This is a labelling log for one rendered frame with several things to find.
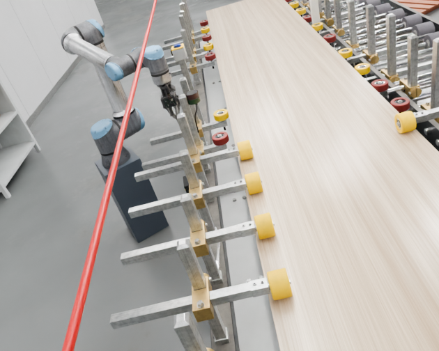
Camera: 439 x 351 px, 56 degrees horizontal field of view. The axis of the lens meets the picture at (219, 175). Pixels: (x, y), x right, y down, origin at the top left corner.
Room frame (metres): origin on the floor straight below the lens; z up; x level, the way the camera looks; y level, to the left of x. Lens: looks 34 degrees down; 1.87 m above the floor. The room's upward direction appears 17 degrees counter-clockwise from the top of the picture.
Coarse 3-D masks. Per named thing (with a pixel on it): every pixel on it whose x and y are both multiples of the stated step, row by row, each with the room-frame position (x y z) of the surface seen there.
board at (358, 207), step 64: (256, 0) 4.22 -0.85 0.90; (256, 64) 2.57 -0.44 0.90; (320, 64) 2.27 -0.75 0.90; (256, 128) 1.76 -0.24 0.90; (320, 128) 1.59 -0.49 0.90; (384, 128) 1.43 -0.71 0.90; (320, 192) 1.16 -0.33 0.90; (384, 192) 1.06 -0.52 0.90; (320, 256) 0.87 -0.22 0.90; (384, 256) 0.80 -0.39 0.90; (320, 320) 0.66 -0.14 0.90; (384, 320) 0.61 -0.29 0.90
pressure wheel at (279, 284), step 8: (272, 272) 0.80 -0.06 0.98; (280, 272) 0.79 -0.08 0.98; (272, 280) 0.77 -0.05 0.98; (280, 280) 0.77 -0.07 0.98; (288, 280) 0.76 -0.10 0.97; (272, 288) 0.76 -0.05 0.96; (280, 288) 0.75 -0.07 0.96; (288, 288) 0.75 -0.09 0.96; (272, 296) 0.75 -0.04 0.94; (280, 296) 0.75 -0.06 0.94; (288, 296) 0.75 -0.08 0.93
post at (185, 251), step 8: (184, 240) 0.85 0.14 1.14; (184, 248) 0.83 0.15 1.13; (192, 248) 0.86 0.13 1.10; (184, 256) 0.83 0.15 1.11; (192, 256) 0.83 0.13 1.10; (184, 264) 0.83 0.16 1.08; (192, 264) 0.83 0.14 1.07; (192, 272) 0.83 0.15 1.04; (200, 272) 0.83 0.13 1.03; (192, 280) 0.83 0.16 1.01; (200, 280) 0.83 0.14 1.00; (200, 288) 0.83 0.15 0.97; (216, 312) 0.83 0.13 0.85; (208, 320) 0.83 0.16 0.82; (216, 320) 0.83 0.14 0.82; (216, 328) 0.83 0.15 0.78; (224, 328) 0.85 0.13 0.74; (216, 336) 0.83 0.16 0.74; (224, 336) 0.83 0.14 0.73
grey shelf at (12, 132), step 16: (0, 80) 4.40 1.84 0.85; (0, 96) 4.42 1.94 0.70; (0, 112) 4.43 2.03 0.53; (16, 112) 4.36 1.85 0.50; (0, 128) 3.99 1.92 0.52; (16, 128) 4.42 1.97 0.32; (0, 144) 4.47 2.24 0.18; (16, 144) 4.44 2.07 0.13; (32, 144) 4.31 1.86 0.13; (0, 160) 4.14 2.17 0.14; (16, 160) 4.01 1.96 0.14; (0, 176) 3.76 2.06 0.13
